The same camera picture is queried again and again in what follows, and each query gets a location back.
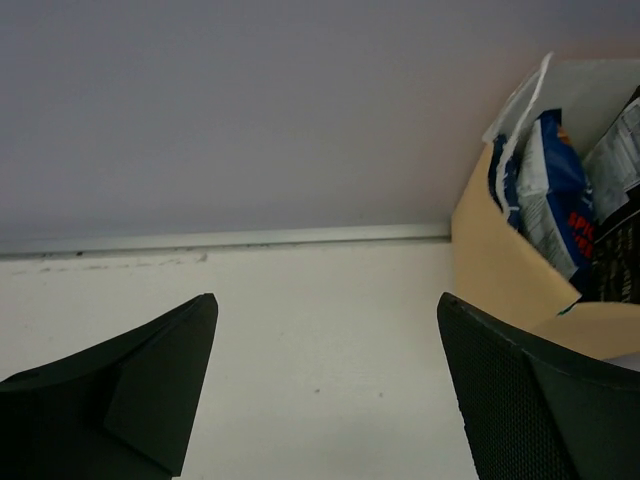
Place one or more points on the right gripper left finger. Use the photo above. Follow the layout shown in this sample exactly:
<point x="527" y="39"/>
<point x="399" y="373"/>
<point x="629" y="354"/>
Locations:
<point x="122" y="409"/>

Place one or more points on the blue chip snack bag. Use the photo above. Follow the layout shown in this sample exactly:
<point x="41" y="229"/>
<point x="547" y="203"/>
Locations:
<point x="556" y="200"/>

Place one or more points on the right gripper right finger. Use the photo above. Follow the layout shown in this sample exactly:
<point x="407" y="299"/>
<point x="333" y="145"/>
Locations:
<point x="533" y="409"/>

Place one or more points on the dark brown snack packet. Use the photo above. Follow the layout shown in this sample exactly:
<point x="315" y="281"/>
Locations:
<point x="613" y="169"/>

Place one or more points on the blue white snack packet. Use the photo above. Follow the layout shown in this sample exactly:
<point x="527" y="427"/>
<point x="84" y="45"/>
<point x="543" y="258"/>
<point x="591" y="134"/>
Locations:
<point x="502" y="178"/>

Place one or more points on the brown paper bag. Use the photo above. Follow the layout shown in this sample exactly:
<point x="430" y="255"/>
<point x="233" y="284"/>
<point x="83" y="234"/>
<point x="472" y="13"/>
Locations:
<point x="495" y="268"/>

